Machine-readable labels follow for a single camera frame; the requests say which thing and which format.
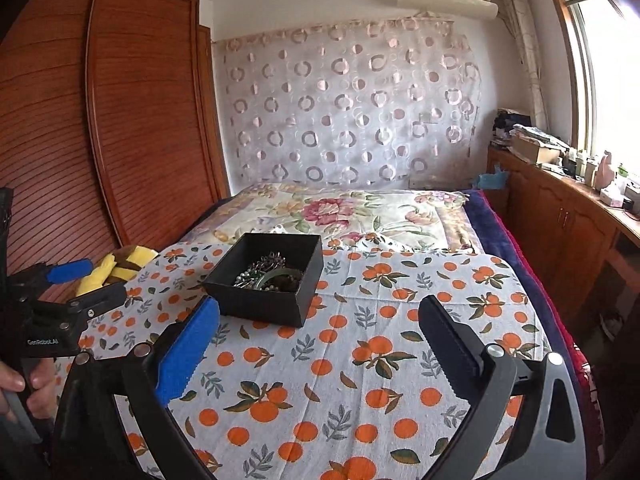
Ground window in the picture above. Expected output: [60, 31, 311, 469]
[546, 0, 640, 172]

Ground wooden sideboard cabinet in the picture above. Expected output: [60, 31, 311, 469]
[485, 144, 640, 337]

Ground pink figurine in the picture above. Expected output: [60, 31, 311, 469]
[592, 150, 617, 189]

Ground pile of clothes and papers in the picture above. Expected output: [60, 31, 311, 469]
[492, 107, 567, 167]

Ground yellow striped plush toy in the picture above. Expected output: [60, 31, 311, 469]
[75, 245, 161, 298]

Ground white tissue box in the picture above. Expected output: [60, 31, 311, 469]
[599, 185, 632, 207]

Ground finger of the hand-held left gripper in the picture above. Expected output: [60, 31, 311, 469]
[10, 258, 95, 292]
[30, 282, 129, 324]

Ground sheer circle pattern curtain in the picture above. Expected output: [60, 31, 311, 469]
[212, 14, 484, 192]

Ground black square box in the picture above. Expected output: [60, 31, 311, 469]
[201, 232, 325, 329]

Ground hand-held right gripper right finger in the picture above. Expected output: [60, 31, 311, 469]
[417, 295, 587, 480]

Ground silver hair fork green gems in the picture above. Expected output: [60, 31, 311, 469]
[245, 251, 287, 276]

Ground dark blue plush blanket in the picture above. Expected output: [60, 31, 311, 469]
[459, 189, 602, 463]

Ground wooden slatted wardrobe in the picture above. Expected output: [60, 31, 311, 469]
[0, 0, 232, 307]

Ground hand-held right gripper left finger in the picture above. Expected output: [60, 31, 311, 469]
[52, 296, 221, 480]

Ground pale jade bangle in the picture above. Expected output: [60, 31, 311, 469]
[256, 267, 307, 292]

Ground cardboard box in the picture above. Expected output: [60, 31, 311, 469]
[510, 137, 562, 166]

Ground blue cloth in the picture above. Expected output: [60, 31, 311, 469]
[472, 162, 512, 192]

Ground orange fruit print bedsheet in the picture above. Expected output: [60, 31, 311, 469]
[50, 242, 557, 480]

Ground floral quilt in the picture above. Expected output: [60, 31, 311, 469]
[179, 182, 477, 254]

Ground patterned window curtain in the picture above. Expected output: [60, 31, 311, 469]
[496, 0, 549, 132]

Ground person's left hand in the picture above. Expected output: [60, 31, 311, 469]
[0, 359, 57, 424]

